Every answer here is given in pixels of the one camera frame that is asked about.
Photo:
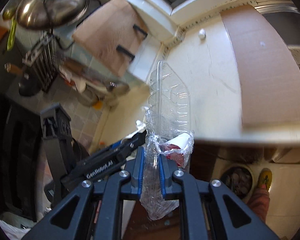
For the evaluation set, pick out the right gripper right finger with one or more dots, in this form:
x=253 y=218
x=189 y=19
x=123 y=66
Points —
x=166 y=169

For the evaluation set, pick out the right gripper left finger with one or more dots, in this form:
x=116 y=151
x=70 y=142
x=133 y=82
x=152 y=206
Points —
x=137 y=172

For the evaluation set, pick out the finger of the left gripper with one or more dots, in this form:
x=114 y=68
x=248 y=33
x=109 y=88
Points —
x=133 y=142

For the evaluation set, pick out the clear plastic food container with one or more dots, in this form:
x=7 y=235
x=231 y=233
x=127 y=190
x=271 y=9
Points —
x=168 y=115

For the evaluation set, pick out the small white dropper bottle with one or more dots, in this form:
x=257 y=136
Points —
x=202 y=34

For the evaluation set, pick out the clear plastic bag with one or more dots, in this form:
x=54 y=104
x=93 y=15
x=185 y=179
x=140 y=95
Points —
x=140 y=128

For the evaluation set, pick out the steel strainer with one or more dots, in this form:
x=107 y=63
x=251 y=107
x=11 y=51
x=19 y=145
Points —
x=88 y=97

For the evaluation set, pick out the steel ladle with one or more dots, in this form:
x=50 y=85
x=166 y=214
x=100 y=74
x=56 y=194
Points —
x=93 y=77

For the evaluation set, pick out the person's foot in slipper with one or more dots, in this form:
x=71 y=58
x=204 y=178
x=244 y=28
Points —
x=260 y=199

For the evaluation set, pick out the wooden cutting board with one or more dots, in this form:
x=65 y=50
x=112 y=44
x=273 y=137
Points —
x=112 y=35

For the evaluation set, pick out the brown cardboard sheet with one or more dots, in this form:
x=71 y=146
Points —
x=268 y=74

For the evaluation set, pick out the steel pot lid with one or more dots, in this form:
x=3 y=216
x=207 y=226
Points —
x=48 y=14

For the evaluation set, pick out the black wall utensil rack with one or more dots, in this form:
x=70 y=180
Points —
x=39 y=67

